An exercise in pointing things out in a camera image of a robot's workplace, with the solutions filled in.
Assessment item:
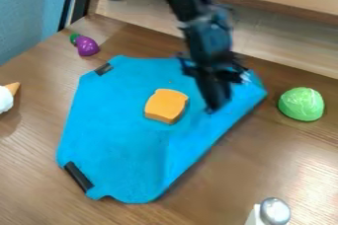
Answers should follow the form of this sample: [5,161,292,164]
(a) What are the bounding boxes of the blue cloth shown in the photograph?
[55,54,270,204]

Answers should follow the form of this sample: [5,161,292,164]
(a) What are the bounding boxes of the toy ice cream cone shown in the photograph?
[0,81,23,115]

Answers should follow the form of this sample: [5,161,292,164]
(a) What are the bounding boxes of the green toy cabbage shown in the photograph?
[277,86,326,122]

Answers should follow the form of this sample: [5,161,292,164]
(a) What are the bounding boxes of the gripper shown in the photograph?
[177,14,251,114]

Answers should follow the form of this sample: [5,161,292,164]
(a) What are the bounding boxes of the white toy with silver cap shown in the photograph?
[242,196,294,225]

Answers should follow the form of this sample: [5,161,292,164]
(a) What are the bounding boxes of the purple toy eggplant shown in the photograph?
[68,33,102,57]

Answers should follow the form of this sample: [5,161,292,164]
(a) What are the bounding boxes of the orange toy bread slice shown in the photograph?
[143,88,191,125]

